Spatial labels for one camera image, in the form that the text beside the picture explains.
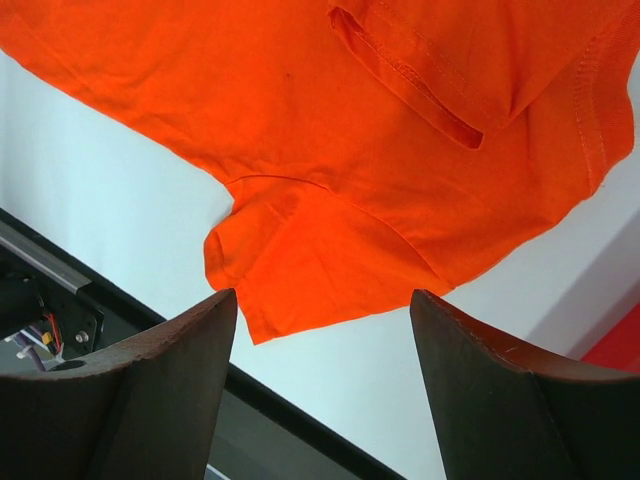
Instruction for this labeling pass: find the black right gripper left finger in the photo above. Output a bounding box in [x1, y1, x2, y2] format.
[1, 289, 238, 479]

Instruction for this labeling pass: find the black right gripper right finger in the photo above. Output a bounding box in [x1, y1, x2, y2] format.
[410, 290, 639, 479]

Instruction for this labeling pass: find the orange t shirt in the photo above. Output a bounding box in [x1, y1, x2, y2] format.
[1, 1, 639, 343]

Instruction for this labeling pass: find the red plastic tray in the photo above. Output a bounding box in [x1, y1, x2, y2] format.
[582, 306, 640, 373]

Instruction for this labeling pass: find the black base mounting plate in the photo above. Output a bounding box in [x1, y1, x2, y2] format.
[1, 212, 399, 479]

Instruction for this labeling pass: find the aluminium front rail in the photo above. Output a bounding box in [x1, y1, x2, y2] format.
[1, 222, 91, 294]

